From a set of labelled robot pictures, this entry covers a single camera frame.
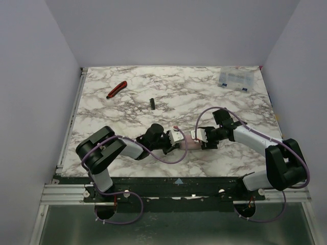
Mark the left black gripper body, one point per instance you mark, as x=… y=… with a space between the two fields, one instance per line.
x=167 y=144

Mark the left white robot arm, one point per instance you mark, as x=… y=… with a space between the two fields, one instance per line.
x=99 y=150

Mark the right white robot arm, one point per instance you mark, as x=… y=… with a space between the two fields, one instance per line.
x=285 y=164

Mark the small black comb connector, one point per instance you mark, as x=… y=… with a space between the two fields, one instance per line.
x=152 y=104

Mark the red black utility knife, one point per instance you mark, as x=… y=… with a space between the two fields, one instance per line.
x=117 y=89

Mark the clear plastic parts box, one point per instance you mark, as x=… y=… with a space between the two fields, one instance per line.
x=236 y=79

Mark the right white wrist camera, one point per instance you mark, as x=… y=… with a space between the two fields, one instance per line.
x=200 y=135

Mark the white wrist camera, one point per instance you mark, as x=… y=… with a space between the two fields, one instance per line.
x=175 y=137
x=200 y=135

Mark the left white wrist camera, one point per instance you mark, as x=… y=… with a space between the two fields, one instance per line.
x=175 y=137

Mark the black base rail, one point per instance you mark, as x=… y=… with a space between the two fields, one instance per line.
x=164 y=194

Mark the aluminium frame rail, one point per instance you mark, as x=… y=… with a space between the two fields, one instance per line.
x=43 y=208

